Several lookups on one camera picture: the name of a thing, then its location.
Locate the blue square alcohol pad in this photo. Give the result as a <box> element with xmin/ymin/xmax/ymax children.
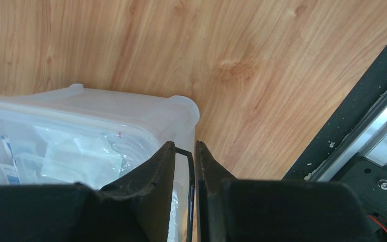
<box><xmin>0</xmin><ymin>136</ymin><xmax>20</xmax><ymax>185</ymax></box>

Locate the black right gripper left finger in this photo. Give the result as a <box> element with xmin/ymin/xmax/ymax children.
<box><xmin>0</xmin><ymin>141</ymin><xmax>176</xmax><ymax>241</ymax></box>

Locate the clear compartment tray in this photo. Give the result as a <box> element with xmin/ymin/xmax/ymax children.
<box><xmin>0</xmin><ymin>110</ymin><xmax>159</xmax><ymax>189</ymax></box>

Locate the white gauze pad packet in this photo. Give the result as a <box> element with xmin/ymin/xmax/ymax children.
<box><xmin>35</xmin><ymin>127</ymin><xmax>124</xmax><ymax>189</ymax></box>

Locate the white plastic box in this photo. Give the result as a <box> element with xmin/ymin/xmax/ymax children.
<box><xmin>0</xmin><ymin>84</ymin><xmax>200</xmax><ymax>241</ymax></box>

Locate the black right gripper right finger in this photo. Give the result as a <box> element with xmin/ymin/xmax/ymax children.
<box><xmin>195</xmin><ymin>141</ymin><xmax>376</xmax><ymax>241</ymax></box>

